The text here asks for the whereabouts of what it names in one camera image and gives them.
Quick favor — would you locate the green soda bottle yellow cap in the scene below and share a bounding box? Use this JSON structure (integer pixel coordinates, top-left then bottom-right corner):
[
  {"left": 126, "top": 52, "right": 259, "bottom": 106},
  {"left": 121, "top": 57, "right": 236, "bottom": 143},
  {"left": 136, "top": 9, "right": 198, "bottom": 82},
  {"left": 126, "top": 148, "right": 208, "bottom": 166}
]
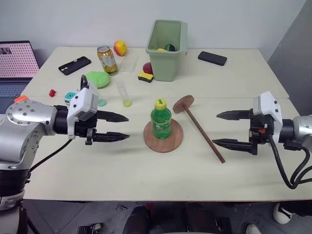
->
[{"left": 150, "top": 97, "right": 173, "bottom": 140}]

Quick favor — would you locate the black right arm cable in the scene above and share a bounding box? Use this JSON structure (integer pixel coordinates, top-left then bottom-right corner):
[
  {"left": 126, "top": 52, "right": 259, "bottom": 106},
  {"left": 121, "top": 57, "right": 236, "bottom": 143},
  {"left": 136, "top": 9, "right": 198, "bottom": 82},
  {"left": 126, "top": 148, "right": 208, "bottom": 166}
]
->
[{"left": 267, "top": 136, "right": 312, "bottom": 190}]

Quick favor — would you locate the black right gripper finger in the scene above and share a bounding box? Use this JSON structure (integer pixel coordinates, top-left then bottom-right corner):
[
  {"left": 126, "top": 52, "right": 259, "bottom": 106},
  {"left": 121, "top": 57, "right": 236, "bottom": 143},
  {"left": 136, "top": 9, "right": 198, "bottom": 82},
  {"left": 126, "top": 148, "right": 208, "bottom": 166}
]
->
[
  {"left": 212, "top": 138, "right": 253, "bottom": 153},
  {"left": 216, "top": 110, "right": 253, "bottom": 121}
]

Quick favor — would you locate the plain black phone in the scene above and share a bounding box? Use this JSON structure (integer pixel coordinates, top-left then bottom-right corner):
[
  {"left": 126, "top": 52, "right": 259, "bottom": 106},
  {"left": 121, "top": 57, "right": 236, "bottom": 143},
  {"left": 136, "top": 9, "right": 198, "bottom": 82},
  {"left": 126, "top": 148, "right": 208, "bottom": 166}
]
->
[{"left": 197, "top": 51, "right": 228, "bottom": 67}]

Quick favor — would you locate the clear plastic cup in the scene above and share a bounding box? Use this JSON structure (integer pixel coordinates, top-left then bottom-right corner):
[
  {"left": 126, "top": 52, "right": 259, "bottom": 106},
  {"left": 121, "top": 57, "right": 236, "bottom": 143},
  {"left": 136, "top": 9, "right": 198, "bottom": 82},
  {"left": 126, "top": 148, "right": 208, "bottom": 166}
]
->
[{"left": 117, "top": 53, "right": 139, "bottom": 73}]

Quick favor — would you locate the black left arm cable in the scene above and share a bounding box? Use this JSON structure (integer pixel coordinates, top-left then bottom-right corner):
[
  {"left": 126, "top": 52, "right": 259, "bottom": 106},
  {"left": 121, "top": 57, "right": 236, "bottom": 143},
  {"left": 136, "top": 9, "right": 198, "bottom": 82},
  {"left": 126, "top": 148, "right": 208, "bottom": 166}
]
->
[{"left": 28, "top": 75, "right": 90, "bottom": 174}]

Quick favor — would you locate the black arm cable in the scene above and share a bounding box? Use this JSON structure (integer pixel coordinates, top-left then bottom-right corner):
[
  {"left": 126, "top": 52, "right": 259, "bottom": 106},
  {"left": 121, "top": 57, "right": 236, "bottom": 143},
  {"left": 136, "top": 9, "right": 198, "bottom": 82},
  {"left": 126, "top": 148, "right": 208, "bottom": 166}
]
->
[
  {"left": 267, "top": 136, "right": 312, "bottom": 190},
  {"left": 28, "top": 75, "right": 90, "bottom": 174}
]

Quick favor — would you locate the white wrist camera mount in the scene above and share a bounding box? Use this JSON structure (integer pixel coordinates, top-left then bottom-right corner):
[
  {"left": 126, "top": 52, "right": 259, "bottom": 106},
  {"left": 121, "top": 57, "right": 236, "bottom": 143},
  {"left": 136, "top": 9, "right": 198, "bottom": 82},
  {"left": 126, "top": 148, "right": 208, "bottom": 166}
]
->
[
  {"left": 66, "top": 87, "right": 99, "bottom": 136},
  {"left": 252, "top": 91, "right": 284, "bottom": 147}
]

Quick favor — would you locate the clear tube with green bottom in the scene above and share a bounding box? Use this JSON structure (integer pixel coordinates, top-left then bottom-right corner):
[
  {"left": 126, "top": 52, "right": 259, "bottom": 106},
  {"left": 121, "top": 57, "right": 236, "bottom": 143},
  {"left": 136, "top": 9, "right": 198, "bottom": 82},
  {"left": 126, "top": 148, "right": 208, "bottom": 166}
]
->
[{"left": 116, "top": 79, "right": 133, "bottom": 108}]

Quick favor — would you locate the red fruit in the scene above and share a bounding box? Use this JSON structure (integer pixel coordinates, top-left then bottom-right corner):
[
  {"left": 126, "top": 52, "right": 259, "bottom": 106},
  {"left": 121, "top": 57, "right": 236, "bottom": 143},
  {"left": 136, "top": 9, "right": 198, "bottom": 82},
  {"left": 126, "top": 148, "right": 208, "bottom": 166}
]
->
[{"left": 142, "top": 62, "right": 154, "bottom": 75}]

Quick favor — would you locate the black phone with camera lenses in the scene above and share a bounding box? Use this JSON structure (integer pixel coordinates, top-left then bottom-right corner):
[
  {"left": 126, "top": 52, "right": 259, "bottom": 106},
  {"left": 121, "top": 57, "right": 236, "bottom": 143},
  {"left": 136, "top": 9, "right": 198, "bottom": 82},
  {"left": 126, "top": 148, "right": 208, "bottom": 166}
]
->
[{"left": 58, "top": 56, "right": 92, "bottom": 77}]

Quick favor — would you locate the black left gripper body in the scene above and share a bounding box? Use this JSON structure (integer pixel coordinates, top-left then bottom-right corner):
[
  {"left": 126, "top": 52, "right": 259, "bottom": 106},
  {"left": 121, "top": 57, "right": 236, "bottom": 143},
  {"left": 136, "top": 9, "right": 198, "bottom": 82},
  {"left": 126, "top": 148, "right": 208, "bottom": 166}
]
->
[{"left": 73, "top": 110, "right": 99, "bottom": 146}]

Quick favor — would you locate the yellow green drink can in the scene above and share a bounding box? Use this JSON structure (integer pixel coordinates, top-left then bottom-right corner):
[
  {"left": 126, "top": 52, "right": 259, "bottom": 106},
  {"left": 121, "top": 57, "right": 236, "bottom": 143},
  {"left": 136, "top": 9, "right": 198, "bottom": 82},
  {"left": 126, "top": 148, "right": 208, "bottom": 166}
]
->
[{"left": 97, "top": 45, "right": 119, "bottom": 77}]

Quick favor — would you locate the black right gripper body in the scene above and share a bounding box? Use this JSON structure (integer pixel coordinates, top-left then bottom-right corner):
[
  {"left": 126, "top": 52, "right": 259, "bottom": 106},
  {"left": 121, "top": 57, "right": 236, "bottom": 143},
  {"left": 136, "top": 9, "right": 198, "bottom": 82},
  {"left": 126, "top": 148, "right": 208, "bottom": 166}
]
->
[{"left": 248, "top": 109, "right": 272, "bottom": 156}]

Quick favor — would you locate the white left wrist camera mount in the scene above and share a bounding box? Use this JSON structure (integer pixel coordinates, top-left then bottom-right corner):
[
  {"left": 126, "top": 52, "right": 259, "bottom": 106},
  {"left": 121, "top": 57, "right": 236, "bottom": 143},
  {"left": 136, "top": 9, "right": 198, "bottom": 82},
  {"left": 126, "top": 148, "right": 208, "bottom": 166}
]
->
[{"left": 66, "top": 87, "right": 99, "bottom": 136}]

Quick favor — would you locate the grey laptop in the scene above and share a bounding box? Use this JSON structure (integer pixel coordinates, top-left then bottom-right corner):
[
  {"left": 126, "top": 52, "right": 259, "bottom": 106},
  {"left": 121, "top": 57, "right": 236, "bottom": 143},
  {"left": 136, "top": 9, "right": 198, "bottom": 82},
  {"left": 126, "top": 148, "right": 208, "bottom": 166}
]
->
[{"left": 0, "top": 40, "right": 40, "bottom": 108}]

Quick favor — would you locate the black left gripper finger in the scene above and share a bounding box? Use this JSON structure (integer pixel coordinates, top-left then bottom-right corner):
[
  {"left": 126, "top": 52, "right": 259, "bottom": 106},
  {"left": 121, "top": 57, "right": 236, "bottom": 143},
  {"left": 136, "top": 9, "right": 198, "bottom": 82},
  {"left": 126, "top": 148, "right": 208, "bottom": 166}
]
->
[
  {"left": 93, "top": 132, "right": 131, "bottom": 143},
  {"left": 97, "top": 110, "right": 130, "bottom": 123}
]

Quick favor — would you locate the teal and white round gadget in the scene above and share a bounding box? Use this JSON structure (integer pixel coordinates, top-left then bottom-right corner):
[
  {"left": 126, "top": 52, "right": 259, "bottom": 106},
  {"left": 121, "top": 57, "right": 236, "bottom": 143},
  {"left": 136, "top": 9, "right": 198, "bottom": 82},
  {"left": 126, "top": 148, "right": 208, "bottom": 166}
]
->
[{"left": 63, "top": 91, "right": 79, "bottom": 106}]

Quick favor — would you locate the white shoe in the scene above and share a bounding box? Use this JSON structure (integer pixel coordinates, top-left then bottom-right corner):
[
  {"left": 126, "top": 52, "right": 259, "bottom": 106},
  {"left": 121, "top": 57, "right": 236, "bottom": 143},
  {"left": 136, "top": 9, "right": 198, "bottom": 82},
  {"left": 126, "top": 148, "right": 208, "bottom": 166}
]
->
[
  {"left": 245, "top": 223, "right": 263, "bottom": 234},
  {"left": 273, "top": 202, "right": 297, "bottom": 225}
]

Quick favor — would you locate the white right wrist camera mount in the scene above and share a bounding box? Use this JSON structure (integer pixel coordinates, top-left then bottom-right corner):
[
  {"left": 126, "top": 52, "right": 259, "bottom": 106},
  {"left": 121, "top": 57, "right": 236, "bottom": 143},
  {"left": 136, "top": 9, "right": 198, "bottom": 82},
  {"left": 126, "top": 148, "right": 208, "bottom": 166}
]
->
[{"left": 252, "top": 91, "right": 284, "bottom": 147}]

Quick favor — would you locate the round wooden base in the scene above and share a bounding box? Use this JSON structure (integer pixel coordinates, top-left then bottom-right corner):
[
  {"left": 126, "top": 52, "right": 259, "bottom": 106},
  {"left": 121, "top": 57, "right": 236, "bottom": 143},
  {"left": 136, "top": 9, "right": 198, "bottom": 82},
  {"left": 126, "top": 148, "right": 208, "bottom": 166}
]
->
[{"left": 143, "top": 118, "right": 183, "bottom": 154}]

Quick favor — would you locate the wooden peg stand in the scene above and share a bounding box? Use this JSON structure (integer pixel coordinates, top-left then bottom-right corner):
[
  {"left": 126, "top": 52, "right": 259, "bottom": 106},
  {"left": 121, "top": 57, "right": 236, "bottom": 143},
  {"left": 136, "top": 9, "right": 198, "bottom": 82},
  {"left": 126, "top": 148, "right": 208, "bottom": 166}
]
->
[{"left": 173, "top": 95, "right": 226, "bottom": 164}]

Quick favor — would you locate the clear cup with teal base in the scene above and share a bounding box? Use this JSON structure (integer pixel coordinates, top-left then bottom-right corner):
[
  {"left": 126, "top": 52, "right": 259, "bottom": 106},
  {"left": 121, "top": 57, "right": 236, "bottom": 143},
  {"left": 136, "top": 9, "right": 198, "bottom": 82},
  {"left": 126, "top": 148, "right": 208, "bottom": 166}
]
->
[{"left": 88, "top": 81, "right": 108, "bottom": 107}]

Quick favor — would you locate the yellow black sponge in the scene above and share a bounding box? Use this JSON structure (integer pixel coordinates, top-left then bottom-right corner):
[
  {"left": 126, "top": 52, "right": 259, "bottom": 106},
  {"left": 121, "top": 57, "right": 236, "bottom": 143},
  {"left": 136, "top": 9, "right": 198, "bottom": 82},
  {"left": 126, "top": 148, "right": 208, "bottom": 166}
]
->
[{"left": 137, "top": 71, "right": 155, "bottom": 84}]

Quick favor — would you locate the light green plastic bin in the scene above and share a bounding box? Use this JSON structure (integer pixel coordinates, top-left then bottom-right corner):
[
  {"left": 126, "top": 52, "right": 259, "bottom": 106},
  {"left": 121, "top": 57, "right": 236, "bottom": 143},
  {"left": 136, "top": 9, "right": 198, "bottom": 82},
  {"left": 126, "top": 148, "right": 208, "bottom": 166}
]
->
[{"left": 145, "top": 19, "right": 189, "bottom": 82}]

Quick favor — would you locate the yellow red peach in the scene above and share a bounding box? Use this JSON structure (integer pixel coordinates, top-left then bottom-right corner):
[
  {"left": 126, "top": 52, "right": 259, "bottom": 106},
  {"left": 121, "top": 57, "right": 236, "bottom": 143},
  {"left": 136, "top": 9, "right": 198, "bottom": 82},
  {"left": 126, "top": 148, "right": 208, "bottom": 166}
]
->
[{"left": 113, "top": 39, "right": 128, "bottom": 57}]

